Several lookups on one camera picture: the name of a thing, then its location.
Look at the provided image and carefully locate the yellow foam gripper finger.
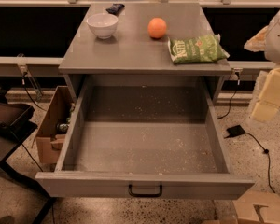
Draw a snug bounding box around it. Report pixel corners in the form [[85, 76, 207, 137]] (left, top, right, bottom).
[[250, 66, 280, 122], [244, 26, 268, 52]]

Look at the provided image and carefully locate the black drawer handle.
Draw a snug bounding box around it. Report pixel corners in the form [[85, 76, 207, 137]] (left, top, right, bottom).
[[128, 184, 163, 198]]

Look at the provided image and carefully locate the black cable at left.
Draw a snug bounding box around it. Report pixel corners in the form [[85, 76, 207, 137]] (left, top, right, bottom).
[[21, 72, 49, 112]]

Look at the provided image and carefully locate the cardboard box bottom right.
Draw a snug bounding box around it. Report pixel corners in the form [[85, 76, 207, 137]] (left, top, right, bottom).
[[202, 190, 280, 224]]

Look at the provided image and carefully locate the dark blue snack packet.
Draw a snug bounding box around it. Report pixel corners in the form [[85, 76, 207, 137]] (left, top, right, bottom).
[[106, 4, 125, 16]]

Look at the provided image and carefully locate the dark brown tray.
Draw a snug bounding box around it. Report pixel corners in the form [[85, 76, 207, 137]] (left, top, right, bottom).
[[0, 94, 35, 134]]

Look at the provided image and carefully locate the green snack bag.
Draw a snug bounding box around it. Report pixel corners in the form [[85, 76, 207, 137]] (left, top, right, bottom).
[[168, 35, 229, 64]]

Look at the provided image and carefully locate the black side table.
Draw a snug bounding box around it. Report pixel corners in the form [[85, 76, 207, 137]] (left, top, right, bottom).
[[0, 120, 57, 224]]

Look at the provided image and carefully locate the cardboard box left of cabinet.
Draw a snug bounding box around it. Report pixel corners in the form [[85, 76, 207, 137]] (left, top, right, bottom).
[[35, 86, 74, 164]]

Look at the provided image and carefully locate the grey open top drawer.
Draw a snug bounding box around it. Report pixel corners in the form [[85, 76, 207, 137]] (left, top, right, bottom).
[[36, 75, 254, 200]]

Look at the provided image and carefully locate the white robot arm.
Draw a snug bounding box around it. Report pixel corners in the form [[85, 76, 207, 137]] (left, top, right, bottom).
[[244, 10, 280, 123]]

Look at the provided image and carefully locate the black cable at right rail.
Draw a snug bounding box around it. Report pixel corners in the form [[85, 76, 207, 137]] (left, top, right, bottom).
[[217, 70, 241, 120]]

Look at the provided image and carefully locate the orange fruit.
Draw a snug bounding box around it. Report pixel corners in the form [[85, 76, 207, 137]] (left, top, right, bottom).
[[147, 18, 167, 39]]

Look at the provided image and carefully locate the white ceramic bowl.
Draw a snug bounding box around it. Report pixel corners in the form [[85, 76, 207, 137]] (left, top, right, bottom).
[[86, 13, 119, 39]]

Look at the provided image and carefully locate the grey cabinet with top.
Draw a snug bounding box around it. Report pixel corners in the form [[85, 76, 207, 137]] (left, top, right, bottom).
[[59, 2, 231, 99]]

